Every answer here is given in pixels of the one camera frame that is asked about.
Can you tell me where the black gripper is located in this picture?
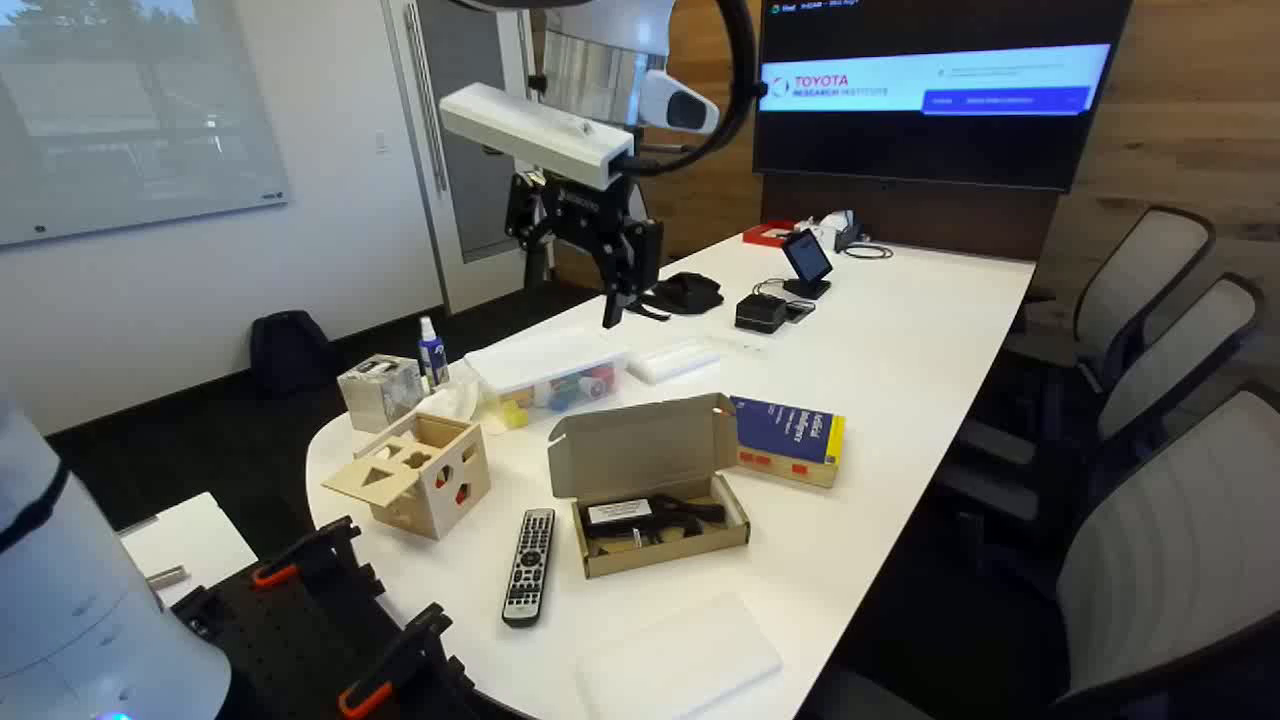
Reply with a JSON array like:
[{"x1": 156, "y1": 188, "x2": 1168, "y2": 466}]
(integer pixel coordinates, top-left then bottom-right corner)
[{"x1": 505, "y1": 171, "x2": 672, "y2": 326}]

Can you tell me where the cardboard box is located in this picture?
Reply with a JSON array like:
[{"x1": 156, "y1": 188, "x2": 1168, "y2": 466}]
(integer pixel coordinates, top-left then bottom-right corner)
[{"x1": 548, "y1": 390, "x2": 752, "y2": 581}]

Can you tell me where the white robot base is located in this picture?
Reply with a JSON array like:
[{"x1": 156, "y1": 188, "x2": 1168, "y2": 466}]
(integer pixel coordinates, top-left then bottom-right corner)
[{"x1": 0, "y1": 401, "x2": 231, "y2": 720}]

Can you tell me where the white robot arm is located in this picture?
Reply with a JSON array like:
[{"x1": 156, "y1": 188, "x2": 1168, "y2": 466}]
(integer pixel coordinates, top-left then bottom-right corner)
[{"x1": 441, "y1": 0, "x2": 760, "y2": 326}]

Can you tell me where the white foam block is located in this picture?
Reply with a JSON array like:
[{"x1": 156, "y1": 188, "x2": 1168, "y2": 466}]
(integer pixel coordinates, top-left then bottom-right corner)
[{"x1": 629, "y1": 338, "x2": 718, "y2": 385}]

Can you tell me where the red small box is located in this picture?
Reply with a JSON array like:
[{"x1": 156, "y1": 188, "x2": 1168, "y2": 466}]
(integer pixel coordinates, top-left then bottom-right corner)
[{"x1": 742, "y1": 224, "x2": 792, "y2": 247}]

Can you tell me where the wooden shape sorter box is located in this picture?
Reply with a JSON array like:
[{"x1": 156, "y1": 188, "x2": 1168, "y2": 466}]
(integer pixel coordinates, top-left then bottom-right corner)
[{"x1": 328, "y1": 412, "x2": 493, "y2": 540}]

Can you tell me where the clear plastic container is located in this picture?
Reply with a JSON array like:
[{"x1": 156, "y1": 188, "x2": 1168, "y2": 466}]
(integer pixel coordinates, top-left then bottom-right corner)
[{"x1": 466, "y1": 332, "x2": 624, "y2": 429}]

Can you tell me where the black square device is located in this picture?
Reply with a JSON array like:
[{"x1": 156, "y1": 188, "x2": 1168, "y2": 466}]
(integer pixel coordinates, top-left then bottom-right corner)
[{"x1": 734, "y1": 293, "x2": 787, "y2": 332}]

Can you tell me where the small tablet on stand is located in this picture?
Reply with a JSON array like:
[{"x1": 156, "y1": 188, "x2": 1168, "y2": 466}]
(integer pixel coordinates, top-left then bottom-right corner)
[{"x1": 783, "y1": 232, "x2": 832, "y2": 300}]

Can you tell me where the blue spray bottle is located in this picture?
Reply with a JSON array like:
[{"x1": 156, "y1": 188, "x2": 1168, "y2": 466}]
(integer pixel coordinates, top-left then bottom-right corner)
[{"x1": 414, "y1": 315, "x2": 447, "y2": 390}]

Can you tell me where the blue and yellow book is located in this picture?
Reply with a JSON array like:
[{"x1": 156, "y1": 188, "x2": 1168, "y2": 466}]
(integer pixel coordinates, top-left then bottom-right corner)
[{"x1": 733, "y1": 396, "x2": 843, "y2": 487}]

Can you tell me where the grey remote control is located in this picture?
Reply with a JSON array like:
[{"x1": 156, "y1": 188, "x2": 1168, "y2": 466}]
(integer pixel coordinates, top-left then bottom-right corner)
[{"x1": 501, "y1": 509, "x2": 555, "y2": 626}]

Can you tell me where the small grey wooden cube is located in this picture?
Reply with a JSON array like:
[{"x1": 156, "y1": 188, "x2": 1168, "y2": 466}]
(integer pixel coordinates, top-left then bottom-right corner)
[{"x1": 336, "y1": 353, "x2": 424, "y2": 432}]

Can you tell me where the black backpack on floor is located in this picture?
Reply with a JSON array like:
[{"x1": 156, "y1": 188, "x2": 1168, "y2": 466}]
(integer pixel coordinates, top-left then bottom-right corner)
[{"x1": 249, "y1": 306, "x2": 330, "y2": 396}]

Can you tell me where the black clamp with orange tip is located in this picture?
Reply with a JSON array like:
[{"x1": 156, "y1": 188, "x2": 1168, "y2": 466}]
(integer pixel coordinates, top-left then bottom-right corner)
[{"x1": 251, "y1": 517, "x2": 361, "y2": 592}]

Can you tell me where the grey mesh chair middle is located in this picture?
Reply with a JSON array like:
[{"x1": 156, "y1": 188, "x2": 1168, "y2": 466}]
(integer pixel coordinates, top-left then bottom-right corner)
[{"x1": 936, "y1": 270, "x2": 1265, "y2": 532}]

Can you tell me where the grey mesh chair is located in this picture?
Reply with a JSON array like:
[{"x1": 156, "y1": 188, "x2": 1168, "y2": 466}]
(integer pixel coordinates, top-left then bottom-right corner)
[
  {"x1": 1006, "y1": 202, "x2": 1217, "y2": 387},
  {"x1": 936, "y1": 270, "x2": 1265, "y2": 532},
  {"x1": 801, "y1": 385, "x2": 1280, "y2": 720}
]

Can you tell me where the grey mesh chair far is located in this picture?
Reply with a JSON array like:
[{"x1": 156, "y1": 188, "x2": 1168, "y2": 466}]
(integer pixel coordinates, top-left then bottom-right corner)
[{"x1": 1006, "y1": 202, "x2": 1217, "y2": 387}]

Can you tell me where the grey mesh chair near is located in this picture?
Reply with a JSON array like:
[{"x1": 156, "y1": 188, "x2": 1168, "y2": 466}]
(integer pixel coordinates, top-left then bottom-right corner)
[{"x1": 801, "y1": 385, "x2": 1280, "y2": 720}]

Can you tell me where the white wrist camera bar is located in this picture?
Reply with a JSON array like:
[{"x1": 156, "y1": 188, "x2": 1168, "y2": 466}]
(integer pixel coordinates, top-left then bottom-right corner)
[{"x1": 441, "y1": 83, "x2": 630, "y2": 188}]

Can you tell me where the white device with cable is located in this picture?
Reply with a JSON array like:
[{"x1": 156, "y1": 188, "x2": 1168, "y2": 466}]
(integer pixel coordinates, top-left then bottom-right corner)
[{"x1": 810, "y1": 209, "x2": 893, "y2": 260}]

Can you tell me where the wall mounted tv screen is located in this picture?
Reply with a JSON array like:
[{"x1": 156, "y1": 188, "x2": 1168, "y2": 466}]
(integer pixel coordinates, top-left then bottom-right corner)
[{"x1": 757, "y1": 0, "x2": 1130, "y2": 190}]

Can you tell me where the wall whiteboard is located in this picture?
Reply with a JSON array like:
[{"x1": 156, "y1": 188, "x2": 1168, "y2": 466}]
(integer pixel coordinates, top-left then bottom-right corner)
[{"x1": 0, "y1": 0, "x2": 288, "y2": 247}]

